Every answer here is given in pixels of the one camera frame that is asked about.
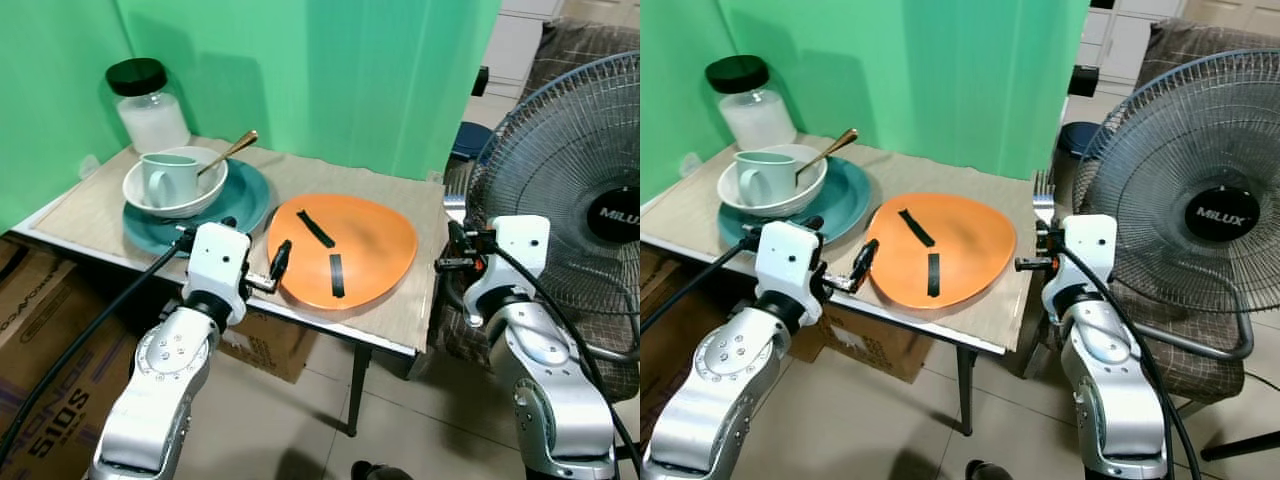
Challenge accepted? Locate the glass jar with black lid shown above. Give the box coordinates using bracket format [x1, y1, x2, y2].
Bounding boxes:
[705, 55, 799, 152]
[106, 58, 192, 155]

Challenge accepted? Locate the small brown cardboard box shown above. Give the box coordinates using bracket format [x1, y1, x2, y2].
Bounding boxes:
[215, 310, 319, 385]
[790, 305, 917, 385]

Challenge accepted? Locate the black stand leg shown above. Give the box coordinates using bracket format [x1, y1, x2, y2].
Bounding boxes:
[1200, 430, 1280, 462]

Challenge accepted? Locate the teal plate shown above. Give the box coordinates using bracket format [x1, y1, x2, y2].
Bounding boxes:
[717, 155, 872, 252]
[122, 158, 272, 255]

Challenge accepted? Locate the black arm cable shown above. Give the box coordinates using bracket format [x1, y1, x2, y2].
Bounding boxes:
[490, 245, 641, 477]
[0, 226, 197, 467]
[1060, 245, 1202, 480]
[640, 224, 764, 337]

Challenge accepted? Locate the pale green mug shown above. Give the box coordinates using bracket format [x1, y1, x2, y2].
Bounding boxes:
[735, 150, 798, 207]
[139, 152, 201, 208]

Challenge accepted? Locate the silver fork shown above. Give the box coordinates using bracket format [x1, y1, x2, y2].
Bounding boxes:
[440, 168, 467, 223]
[1030, 168, 1058, 223]

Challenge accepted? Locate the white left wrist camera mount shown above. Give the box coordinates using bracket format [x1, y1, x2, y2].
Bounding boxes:
[754, 221, 824, 304]
[184, 221, 252, 304]

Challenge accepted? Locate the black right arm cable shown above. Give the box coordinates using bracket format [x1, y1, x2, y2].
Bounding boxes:
[490, 245, 641, 477]
[1060, 245, 1202, 480]

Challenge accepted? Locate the grey electric fan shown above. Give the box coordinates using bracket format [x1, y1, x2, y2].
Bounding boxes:
[468, 52, 641, 363]
[1075, 48, 1280, 363]

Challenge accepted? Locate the dark blue bin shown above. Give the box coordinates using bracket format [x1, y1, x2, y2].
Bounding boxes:
[450, 120, 496, 161]
[1057, 120, 1102, 161]

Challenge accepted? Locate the large printed cardboard box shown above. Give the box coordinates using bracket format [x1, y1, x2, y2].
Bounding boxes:
[0, 236, 143, 480]

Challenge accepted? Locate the brown checked armchair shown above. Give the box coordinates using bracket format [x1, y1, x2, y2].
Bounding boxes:
[430, 20, 641, 403]
[1020, 18, 1280, 406]

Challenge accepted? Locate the white bowl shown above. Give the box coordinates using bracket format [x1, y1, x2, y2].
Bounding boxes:
[717, 144, 829, 219]
[122, 146, 230, 220]

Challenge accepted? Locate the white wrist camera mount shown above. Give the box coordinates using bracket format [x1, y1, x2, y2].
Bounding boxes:
[463, 215, 552, 326]
[1043, 214, 1119, 326]
[754, 221, 824, 304]
[184, 221, 252, 304]

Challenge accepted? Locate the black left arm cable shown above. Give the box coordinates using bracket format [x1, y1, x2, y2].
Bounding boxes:
[640, 224, 764, 337]
[0, 226, 197, 467]

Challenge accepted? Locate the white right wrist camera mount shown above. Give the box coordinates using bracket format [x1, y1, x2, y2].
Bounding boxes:
[463, 215, 552, 326]
[1043, 214, 1119, 326]

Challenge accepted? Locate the long black tape strip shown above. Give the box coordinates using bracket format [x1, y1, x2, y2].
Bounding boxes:
[295, 210, 336, 249]
[897, 209, 936, 248]

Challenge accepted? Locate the green backdrop cloth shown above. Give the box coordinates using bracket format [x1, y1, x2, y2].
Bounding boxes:
[0, 0, 502, 234]
[640, 0, 1092, 207]

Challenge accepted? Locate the white cabinet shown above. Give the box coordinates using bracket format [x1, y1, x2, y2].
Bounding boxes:
[480, 0, 563, 101]
[1075, 0, 1157, 97]

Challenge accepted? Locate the orange plate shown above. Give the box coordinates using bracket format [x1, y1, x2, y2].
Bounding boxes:
[866, 192, 1018, 309]
[266, 194, 419, 311]

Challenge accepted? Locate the wood-top table with black legs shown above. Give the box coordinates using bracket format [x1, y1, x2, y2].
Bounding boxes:
[640, 133, 1047, 436]
[10, 135, 452, 438]

